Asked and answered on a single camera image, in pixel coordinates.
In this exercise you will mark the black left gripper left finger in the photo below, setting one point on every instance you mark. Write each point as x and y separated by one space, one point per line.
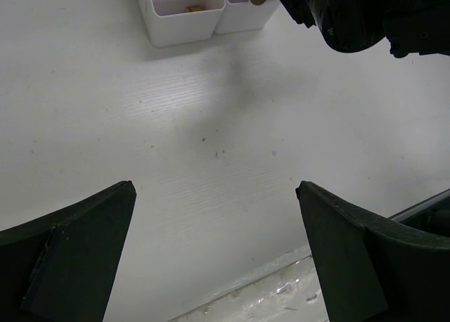
62 266

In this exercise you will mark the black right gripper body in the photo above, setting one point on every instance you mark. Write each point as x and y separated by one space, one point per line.
347 26

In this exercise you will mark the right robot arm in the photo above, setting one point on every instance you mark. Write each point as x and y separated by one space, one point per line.
417 26

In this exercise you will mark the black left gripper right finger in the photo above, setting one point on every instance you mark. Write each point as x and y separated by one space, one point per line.
371 268

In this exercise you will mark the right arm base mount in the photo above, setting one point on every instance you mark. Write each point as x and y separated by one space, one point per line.
430 215

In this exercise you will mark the left white compartment organizer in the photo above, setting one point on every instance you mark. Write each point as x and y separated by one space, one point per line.
168 24

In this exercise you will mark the right white compartment organizer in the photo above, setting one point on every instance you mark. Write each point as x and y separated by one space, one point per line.
241 15

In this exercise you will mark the white compartment organizer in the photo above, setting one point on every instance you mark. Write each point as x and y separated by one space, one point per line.
241 15
168 24

